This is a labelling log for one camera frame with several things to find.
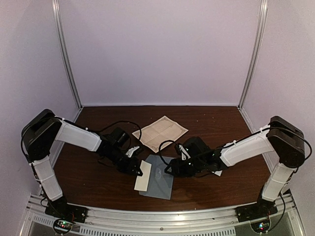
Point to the white sticker sheet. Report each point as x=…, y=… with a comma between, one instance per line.
x=218, y=173

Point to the beige letter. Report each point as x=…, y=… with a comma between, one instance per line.
x=141, y=183

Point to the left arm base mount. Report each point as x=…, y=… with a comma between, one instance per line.
x=67, y=215

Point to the grey-blue envelope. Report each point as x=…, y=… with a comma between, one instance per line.
x=160, y=184

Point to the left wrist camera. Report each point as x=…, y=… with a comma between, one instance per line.
x=134, y=151

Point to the right aluminium frame post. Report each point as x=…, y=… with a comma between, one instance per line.
x=262, y=18

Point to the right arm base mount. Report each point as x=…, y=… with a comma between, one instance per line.
x=258, y=214

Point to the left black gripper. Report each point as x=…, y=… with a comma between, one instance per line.
x=128, y=168

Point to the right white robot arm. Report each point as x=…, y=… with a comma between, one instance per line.
x=278, y=138

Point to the aluminium frame post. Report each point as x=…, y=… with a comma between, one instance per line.
x=262, y=18
x=64, y=53

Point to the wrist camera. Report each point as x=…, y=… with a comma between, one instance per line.
x=134, y=151
x=182, y=152

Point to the ornate bordered paper sheet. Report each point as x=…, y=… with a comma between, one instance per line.
x=159, y=131

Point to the front aluminium rail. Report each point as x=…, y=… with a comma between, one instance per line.
x=222, y=221

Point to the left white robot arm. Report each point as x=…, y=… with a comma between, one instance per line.
x=43, y=138

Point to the left aluminium frame post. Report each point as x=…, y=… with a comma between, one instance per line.
x=64, y=53

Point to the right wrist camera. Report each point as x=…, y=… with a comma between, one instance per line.
x=182, y=152

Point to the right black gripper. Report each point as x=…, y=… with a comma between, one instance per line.
x=177, y=168

